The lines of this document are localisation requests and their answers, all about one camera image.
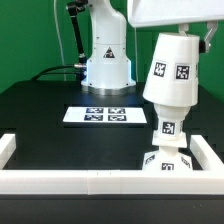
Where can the black camera stand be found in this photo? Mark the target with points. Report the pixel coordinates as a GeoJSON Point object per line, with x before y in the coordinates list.
{"type": "Point", "coordinates": [74, 8]}

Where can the white marker sheet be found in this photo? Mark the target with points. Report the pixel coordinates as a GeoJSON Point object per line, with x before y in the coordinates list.
{"type": "Point", "coordinates": [128, 115]}

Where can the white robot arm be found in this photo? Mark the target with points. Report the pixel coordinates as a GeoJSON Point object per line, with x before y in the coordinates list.
{"type": "Point", "coordinates": [108, 68]}

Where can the white lamp base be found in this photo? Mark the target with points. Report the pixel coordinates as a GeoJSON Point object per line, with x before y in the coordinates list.
{"type": "Point", "coordinates": [167, 157]}

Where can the white lamp shade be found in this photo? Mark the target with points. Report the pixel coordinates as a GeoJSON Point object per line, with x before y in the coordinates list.
{"type": "Point", "coordinates": [173, 76]}

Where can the white lamp bulb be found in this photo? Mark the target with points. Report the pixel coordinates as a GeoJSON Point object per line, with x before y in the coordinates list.
{"type": "Point", "coordinates": [170, 120]}

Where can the white table border fence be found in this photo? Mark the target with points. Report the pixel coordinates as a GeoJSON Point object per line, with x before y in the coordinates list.
{"type": "Point", "coordinates": [208, 180]}

